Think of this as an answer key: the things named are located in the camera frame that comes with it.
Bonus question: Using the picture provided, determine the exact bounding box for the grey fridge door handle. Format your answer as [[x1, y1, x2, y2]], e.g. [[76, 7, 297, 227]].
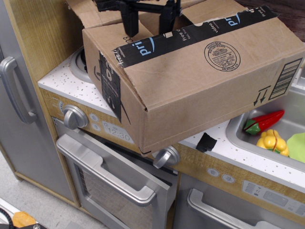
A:
[[0, 56, 37, 125]]

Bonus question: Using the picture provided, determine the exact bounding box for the green toy lettuce leaf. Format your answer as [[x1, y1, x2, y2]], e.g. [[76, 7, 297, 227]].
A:
[[287, 133, 305, 163]]

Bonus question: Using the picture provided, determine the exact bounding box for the grey toy oven door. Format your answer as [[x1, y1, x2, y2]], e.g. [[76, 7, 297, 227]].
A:
[[57, 134, 178, 229]]

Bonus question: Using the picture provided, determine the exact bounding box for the silver toy sink basin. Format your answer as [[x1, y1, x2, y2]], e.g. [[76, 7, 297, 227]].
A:
[[226, 82, 305, 172]]

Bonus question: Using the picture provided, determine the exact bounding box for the black tape piece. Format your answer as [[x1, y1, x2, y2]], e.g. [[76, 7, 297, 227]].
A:
[[196, 133, 217, 153]]

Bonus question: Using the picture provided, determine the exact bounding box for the large cardboard box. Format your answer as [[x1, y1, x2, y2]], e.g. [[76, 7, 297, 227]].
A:
[[68, 0, 305, 155]]

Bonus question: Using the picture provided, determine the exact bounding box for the silver left oven knob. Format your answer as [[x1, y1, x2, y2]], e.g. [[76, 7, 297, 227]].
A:
[[63, 104, 89, 130]]

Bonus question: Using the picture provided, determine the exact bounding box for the black cable on floor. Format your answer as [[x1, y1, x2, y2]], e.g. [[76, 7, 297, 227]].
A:
[[0, 206, 13, 229]]

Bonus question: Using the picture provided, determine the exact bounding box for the silver oven knob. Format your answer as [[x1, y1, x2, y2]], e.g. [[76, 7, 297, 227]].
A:
[[152, 146, 180, 168], [63, 104, 89, 130]]

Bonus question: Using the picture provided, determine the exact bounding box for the grey toy stove burner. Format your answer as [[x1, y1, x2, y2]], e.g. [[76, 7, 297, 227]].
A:
[[70, 47, 93, 84]]

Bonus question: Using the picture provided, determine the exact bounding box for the red toy chili pepper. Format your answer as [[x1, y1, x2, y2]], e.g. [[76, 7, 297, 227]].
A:
[[243, 110, 285, 135]]

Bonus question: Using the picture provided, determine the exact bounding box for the yellow toy bell pepper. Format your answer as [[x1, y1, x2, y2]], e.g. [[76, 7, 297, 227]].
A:
[[256, 129, 289, 157]]

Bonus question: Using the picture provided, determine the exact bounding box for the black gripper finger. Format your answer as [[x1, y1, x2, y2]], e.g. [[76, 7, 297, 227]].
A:
[[159, 0, 181, 34], [120, 1, 139, 37]]

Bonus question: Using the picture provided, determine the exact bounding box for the orange object on floor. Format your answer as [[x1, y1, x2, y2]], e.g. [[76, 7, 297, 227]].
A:
[[12, 211, 36, 228]]

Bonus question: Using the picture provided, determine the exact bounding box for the grey toy fridge door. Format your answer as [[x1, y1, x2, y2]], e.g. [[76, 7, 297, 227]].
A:
[[0, 1, 75, 204]]

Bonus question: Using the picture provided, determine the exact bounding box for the grey dishwasher door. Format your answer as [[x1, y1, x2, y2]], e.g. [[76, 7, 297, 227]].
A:
[[173, 174, 305, 229]]

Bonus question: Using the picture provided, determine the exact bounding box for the silver right oven knob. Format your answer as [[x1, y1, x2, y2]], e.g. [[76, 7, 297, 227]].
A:
[[152, 146, 180, 168]]

